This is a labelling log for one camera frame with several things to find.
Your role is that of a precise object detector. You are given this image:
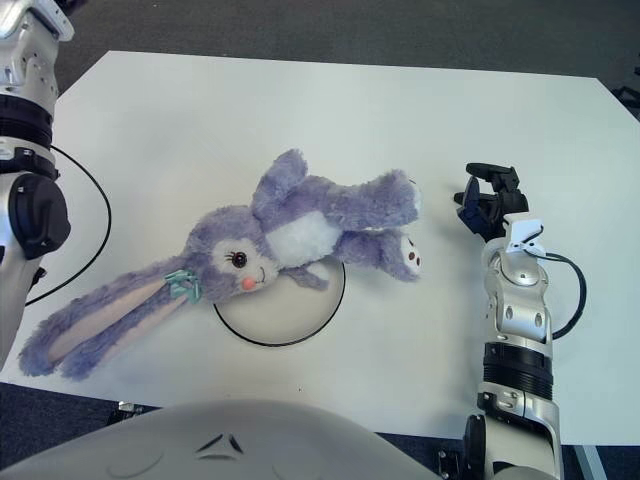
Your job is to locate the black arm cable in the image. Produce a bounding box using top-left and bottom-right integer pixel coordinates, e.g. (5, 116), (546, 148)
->
(23, 144), (112, 308)
(539, 252), (587, 342)

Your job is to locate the white table leg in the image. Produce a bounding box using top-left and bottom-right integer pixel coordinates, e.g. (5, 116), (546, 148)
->
(572, 442), (609, 480)

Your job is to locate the white plate with black rim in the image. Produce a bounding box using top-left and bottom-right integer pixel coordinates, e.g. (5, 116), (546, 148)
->
(212, 259), (346, 347)

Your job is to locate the black chair base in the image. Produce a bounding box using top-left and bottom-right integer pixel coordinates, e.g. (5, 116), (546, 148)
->
(614, 64), (640, 121)

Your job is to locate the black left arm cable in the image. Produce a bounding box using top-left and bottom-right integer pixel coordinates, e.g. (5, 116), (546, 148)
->
(23, 144), (112, 308)

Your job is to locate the purple plush rabbit doll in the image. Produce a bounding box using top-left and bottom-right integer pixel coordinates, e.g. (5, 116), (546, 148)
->
(18, 148), (425, 382)

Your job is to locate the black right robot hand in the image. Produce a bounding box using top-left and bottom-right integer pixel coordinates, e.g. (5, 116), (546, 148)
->
(453, 162), (530, 240)

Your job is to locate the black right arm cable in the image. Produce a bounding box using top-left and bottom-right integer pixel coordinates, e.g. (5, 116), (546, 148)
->
(539, 252), (587, 342)

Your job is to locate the grey robot torso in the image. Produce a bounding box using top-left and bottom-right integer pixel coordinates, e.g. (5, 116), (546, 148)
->
(0, 399), (441, 480)

